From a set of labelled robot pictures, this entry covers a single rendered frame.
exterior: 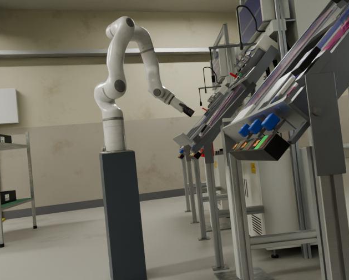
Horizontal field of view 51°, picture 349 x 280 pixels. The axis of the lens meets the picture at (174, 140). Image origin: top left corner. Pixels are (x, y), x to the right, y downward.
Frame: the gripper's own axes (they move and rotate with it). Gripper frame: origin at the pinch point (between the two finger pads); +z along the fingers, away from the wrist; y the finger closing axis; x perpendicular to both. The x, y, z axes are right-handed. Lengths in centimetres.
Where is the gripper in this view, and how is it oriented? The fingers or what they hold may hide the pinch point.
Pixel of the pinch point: (191, 113)
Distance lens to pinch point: 231.7
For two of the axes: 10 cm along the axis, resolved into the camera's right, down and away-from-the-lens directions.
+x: 5.7, -8.2, 0.8
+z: 8.2, 5.7, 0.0
